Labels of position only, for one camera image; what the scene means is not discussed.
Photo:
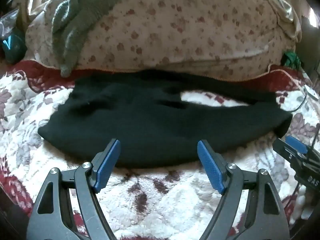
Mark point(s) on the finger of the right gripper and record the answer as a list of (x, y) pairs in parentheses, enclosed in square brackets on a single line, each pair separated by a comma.
[(296, 144), (287, 152)]

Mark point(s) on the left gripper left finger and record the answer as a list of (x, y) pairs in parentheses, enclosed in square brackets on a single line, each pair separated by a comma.
[(67, 207)]

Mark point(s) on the black pants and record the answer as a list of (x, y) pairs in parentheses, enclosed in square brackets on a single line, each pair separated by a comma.
[(159, 117)]

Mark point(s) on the green object by pillow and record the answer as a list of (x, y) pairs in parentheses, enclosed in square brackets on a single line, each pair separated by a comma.
[(290, 59)]

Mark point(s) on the grey green towel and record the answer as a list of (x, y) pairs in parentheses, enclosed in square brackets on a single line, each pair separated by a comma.
[(71, 23)]

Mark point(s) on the red white floral blanket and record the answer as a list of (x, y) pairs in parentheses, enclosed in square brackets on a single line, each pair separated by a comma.
[(166, 203)]

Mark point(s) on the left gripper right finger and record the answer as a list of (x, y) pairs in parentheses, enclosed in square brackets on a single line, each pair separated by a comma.
[(249, 207)]

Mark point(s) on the teal object at bedside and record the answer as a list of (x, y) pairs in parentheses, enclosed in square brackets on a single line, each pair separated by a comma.
[(14, 47)]

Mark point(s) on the floral beige pillow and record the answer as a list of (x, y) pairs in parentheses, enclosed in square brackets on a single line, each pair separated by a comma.
[(226, 39)]

